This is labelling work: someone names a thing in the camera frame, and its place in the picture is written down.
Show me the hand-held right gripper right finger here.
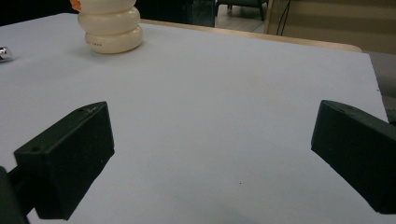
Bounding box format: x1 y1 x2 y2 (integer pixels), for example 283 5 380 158
311 100 396 215

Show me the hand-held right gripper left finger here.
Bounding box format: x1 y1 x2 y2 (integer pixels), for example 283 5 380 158
13 101 116 220

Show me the dark spatula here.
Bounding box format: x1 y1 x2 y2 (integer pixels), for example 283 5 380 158
0 46 14 63

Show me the cream ribbed ceramic cup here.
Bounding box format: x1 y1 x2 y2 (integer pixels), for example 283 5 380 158
69 0 144 55

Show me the wooden cabinet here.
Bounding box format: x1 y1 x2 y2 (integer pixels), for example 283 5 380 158
264 0 396 55

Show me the wooden table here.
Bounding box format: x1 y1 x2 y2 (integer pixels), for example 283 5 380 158
139 18 363 53

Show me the white table sheet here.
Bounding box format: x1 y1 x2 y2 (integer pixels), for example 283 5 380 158
0 12 396 224

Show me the dark chair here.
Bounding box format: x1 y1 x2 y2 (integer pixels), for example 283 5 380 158
214 0 269 21

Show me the black hanging cable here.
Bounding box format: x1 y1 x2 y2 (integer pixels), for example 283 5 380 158
276 0 292 36

